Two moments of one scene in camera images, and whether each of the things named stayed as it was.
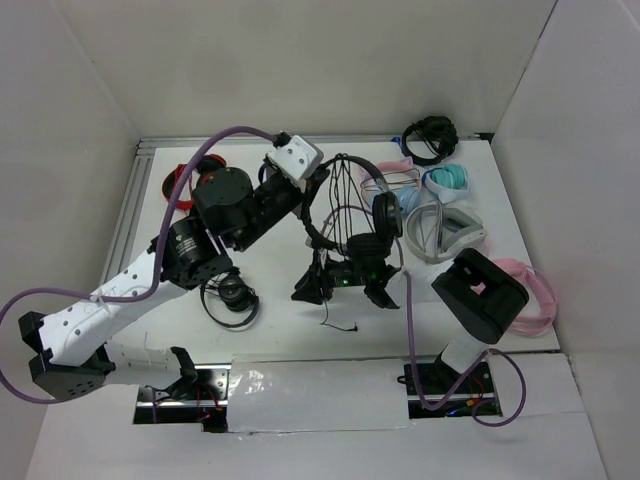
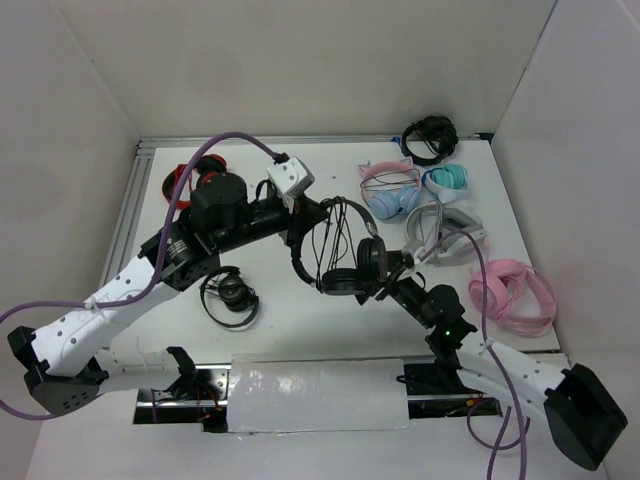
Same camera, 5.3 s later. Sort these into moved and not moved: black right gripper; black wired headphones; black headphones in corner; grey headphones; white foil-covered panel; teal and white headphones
Moved: black wired headphones; black right gripper
Not moved: white foil-covered panel; teal and white headphones; black headphones in corner; grey headphones
